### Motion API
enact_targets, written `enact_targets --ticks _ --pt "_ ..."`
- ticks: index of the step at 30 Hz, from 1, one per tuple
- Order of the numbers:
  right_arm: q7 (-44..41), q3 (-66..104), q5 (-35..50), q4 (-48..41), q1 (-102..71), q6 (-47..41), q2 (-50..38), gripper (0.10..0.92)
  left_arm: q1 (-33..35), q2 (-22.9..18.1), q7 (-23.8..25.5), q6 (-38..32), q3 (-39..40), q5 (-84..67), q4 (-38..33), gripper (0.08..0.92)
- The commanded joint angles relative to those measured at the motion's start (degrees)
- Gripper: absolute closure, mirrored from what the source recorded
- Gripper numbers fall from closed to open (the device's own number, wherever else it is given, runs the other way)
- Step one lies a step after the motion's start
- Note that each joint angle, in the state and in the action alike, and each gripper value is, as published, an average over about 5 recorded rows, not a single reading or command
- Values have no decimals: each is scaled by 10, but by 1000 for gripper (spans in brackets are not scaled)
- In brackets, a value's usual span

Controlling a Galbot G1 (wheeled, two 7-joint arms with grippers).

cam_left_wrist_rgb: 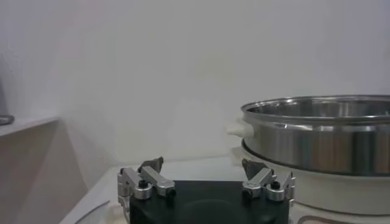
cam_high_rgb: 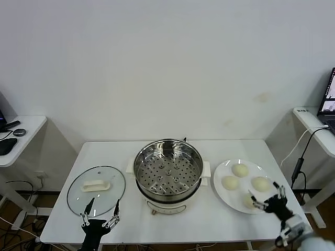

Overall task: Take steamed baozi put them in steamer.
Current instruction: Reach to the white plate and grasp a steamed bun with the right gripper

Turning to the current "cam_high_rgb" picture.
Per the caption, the dark monitor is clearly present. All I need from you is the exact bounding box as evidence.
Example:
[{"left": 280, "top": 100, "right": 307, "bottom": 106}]
[{"left": 0, "top": 90, "right": 18, "bottom": 133}]

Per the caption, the white steamed baozi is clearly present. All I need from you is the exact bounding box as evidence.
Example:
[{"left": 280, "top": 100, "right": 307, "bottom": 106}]
[
  {"left": 242, "top": 192, "right": 259, "bottom": 210},
  {"left": 221, "top": 175, "right": 240, "bottom": 191},
  {"left": 251, "top": 176, "right": 271, "bottom": 193},
  {"left": 231, "top": 163, "right": 249, "bottom": 178}
]

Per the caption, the black computer mouse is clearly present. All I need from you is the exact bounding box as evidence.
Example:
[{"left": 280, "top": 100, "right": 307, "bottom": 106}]
[{"left": 0, "top": 138, "right": 18, "bottom": 156}]

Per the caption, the white round plate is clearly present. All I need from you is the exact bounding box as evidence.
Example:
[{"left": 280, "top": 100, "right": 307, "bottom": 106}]
[{"left": 213, "top": 158, "right": 278, "bottom": 215}]

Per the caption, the open black laptop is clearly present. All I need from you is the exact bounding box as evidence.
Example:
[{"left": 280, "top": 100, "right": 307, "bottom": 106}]
[{"left": 316, "top": 67, "right": 335, "bottom": 134}]

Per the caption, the white desk holding laptop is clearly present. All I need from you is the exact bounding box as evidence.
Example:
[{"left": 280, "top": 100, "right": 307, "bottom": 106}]
[{"left": 292, "top": 107, "right": 335, "bottom": 230}]

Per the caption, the black cable with adapter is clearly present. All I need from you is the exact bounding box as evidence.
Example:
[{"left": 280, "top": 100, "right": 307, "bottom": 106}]
[{"left": 290, "top": 127, "right": 329, "bottom": 207}]

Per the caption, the perforated steel steamer basket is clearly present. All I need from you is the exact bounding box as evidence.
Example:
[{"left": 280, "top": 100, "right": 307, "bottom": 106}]
[{"left": 133, "top": 138, "right": 204, "bottom": 196}]

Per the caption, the white electric cooking pot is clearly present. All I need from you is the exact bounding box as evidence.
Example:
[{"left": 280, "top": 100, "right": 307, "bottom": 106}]
[{"left": 125, "top": 159, "right": 212, "bottom": 216}]

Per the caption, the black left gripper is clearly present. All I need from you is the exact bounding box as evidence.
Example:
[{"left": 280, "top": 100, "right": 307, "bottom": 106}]
[{"left": 80, "top": 197, "right": 121, "bottom": 251}]

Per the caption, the white desk holding mouse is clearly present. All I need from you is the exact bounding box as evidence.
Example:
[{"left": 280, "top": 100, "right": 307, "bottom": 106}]
[{"left": 0, "top": 115, "right": 50, "bottom": 230}]

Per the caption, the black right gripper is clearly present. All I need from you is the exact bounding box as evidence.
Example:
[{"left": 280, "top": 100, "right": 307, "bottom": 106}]
[{"left": 248, "top": 180, "right": 293, "bottom": 222}]

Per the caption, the glass lid with white handle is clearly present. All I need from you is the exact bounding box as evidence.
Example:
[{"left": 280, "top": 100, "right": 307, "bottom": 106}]
[{"left": 66, "top": 164, "right": 127, "bottom": 218}]

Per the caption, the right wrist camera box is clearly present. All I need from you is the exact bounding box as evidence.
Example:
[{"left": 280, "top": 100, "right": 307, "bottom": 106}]
[{"left": 275, "top": 222, "right": 298, "bottom": 248}]

